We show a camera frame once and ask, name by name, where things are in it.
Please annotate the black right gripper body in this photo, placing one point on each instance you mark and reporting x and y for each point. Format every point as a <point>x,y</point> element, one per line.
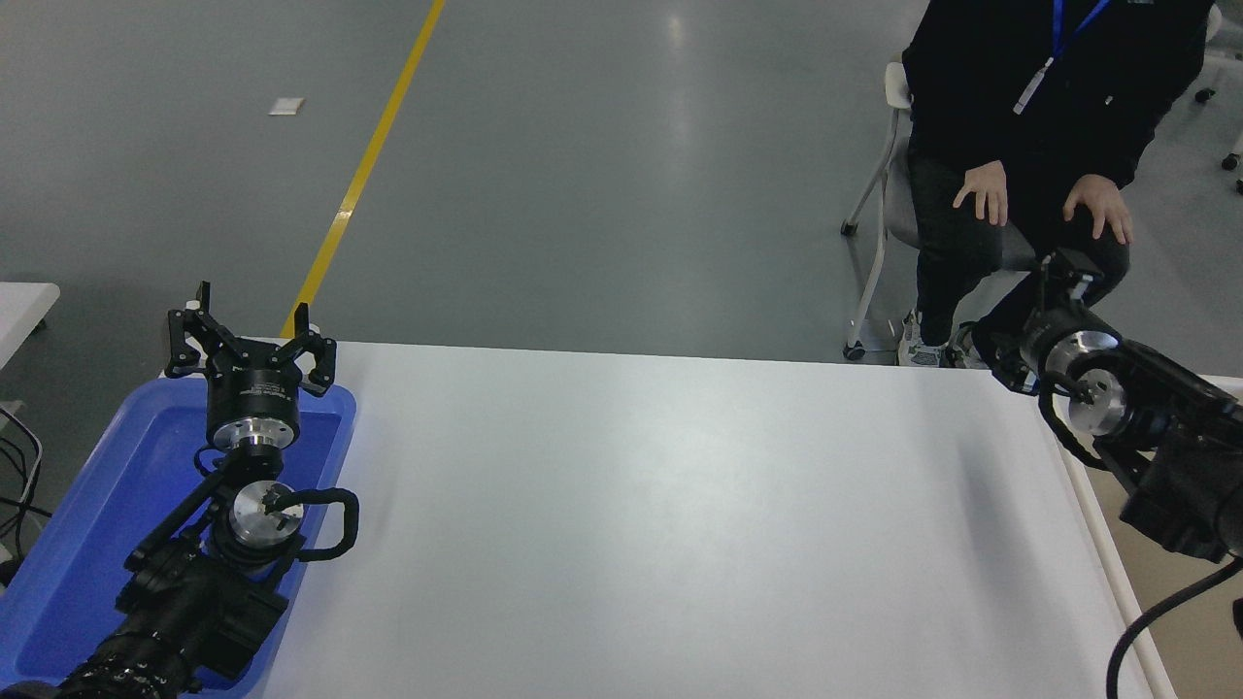
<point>1039,340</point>

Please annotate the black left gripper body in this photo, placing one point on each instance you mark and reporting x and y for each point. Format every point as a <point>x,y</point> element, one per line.
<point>252,393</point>

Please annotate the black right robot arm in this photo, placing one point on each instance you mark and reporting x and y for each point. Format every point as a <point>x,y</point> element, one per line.
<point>1185,485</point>

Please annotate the person's left hand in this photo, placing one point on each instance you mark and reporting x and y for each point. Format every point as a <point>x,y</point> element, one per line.
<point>1099,204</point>

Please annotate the person's right hand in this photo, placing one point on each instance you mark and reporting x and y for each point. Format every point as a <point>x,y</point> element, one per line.
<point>986,189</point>

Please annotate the small white side table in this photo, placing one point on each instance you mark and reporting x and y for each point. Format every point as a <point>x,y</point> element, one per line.
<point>19,311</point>

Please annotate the white wheeled chair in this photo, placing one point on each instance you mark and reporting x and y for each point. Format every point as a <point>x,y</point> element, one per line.
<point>1230,161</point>
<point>898,194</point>

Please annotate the blue plastic tray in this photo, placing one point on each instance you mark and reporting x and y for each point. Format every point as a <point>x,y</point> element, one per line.
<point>97,505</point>

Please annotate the id badge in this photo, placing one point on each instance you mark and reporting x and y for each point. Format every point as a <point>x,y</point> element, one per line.
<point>1031,85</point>

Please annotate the person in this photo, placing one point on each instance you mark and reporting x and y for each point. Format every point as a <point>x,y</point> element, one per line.
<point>991,78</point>

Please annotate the large pale bin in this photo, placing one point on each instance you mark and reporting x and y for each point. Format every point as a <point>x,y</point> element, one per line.
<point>1194,660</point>

